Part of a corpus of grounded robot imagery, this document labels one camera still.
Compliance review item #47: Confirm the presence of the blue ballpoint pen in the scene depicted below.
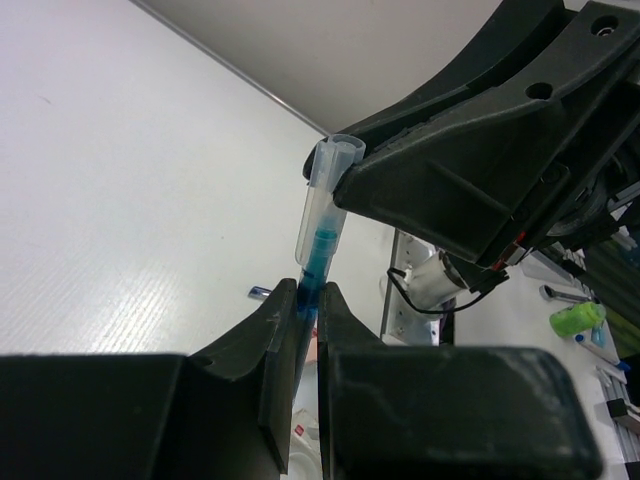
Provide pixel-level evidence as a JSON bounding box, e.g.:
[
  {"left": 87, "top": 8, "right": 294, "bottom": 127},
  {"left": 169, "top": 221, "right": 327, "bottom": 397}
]
[{"left": 248, "top": 286, "right": 272, "bottom": 301}]

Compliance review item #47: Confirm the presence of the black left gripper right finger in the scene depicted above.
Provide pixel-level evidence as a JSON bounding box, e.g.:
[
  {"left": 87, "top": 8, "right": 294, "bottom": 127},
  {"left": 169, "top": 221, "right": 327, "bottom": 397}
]
[{"left": 317, "top": 283, "right": 603, "bottom": 479}]

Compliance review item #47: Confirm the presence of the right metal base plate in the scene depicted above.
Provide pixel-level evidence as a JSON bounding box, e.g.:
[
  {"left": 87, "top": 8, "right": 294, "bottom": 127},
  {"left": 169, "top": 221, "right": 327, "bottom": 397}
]
[{"left": 380, "top": 230, "right": 444, "bottom": 347}]

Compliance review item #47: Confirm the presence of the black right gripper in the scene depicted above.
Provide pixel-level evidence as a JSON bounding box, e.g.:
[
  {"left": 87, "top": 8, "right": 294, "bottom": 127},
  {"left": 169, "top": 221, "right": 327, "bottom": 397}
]
[{"left": 334, "top": 0, "right": 639, "bottom": 268}]

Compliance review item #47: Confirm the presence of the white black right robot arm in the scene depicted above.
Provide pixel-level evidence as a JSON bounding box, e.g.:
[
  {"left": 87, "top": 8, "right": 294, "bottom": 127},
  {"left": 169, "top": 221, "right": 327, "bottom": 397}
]
[{"left": 333, "top": 1, "right": 639, "bottom": 314}]

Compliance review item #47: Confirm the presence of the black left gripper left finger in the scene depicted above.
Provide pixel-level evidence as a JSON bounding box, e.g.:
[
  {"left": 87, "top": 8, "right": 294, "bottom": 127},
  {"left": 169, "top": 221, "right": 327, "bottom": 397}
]
[{"left": 1, "top": 279, "right": 297, "bottom": 479}]

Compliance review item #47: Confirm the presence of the teal blue pen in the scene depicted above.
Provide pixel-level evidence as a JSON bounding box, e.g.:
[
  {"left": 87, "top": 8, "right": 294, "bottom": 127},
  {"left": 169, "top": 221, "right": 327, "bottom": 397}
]
[{"left": 294, "top": 228, "right": 339, "bottom": 395}]

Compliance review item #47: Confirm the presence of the white correction tape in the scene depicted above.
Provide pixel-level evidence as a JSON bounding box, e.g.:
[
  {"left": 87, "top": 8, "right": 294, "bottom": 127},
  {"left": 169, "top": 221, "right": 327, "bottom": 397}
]
[{"left": 292, "top": 409, "right": 320, "bottom": 444}]

